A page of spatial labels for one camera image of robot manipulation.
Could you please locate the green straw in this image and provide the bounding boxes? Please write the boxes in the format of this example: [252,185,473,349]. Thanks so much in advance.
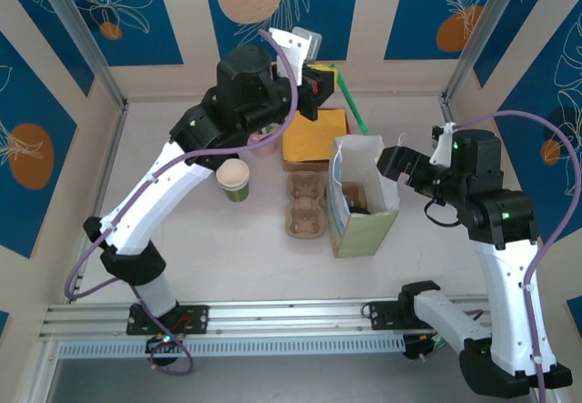
[329,61,368,134]

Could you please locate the black plastic cup lid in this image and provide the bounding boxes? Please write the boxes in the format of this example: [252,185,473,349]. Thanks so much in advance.
[346,196,372,217]

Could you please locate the printed paper bag white handles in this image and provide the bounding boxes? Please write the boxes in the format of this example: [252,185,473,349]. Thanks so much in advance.
[326,133,402,259]

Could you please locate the brown pulp cup carrier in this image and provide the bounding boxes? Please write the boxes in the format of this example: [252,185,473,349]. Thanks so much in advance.
[284,170,328,240]

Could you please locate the yellow paper napkin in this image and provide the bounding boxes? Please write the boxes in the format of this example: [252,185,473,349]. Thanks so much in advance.
[281,107,349,163]

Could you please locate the pink straw holder cup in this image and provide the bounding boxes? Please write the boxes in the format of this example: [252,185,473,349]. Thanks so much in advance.
[248,123,279,158]

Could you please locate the brown cardboard napkin box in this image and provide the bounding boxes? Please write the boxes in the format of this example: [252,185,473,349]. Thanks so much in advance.
[281,111,351,173]

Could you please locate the green paper cup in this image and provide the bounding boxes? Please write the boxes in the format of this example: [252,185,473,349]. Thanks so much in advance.
[221,187,251,204]
[216,158,251,194]

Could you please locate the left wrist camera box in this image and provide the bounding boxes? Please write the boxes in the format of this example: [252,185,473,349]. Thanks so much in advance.
[266,26,324,85]

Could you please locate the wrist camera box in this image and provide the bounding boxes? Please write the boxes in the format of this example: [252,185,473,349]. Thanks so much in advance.
[266,26,324,85]
[430,122,457,166]

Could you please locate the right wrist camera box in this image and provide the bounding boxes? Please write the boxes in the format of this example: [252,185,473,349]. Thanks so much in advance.
[430,122,457,166]

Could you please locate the aluminium frame post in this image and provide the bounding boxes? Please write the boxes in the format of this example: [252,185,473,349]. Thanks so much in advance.
[443,0,522,104]
[31,0,128,108]

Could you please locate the wide aluminium base rail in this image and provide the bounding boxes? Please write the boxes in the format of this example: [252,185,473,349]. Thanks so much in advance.
[38,293,537,341]

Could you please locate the white slotted cable duct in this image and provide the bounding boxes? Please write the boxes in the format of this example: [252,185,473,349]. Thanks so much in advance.
[57,335,406,359]

